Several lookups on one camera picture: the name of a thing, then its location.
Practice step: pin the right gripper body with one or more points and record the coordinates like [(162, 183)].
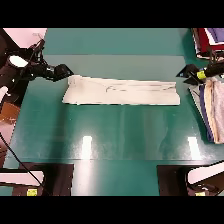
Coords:
[(202, 74)]

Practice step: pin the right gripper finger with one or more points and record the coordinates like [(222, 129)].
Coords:
[(194, 80), (188, 70)]

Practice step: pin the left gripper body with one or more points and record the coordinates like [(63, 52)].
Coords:
[(62, 72)]

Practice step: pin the white shirt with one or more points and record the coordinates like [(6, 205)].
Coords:
[(120, 92)]

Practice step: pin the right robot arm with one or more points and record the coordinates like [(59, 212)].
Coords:
[(216, 68)]

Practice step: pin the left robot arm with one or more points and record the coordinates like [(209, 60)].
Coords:
[(33, 68)]

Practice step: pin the beige garment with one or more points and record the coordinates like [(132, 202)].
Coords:
[(210, 106)]

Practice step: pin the red garment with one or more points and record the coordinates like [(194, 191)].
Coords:
[(204, 40)]

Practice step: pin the purple garment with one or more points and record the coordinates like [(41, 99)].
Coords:
[(218, 33)]

